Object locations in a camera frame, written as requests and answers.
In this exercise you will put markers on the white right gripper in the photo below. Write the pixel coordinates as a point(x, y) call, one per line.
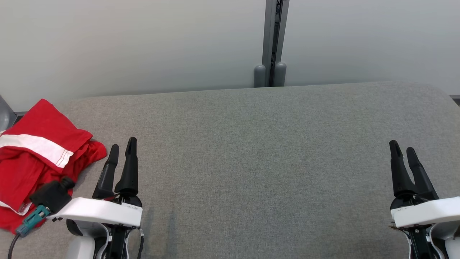
point(427, 212)

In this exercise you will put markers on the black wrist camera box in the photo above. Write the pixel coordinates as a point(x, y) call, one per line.
point(52, 196)

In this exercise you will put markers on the grey partition post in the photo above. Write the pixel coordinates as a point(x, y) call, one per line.
point(267, 36)

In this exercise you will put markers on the red jersey with white trim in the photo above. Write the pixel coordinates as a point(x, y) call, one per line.
point(21, 180)

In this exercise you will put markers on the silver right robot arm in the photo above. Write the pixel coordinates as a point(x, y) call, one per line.
point(453, 248)

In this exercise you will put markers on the red shorts with white stripe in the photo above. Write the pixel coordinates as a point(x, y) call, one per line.
point(46, 122)

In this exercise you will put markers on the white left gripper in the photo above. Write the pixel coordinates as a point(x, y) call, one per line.
point(97, 212)

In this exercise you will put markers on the grey metal frame piece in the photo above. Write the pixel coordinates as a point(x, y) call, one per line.
point(5, 115)

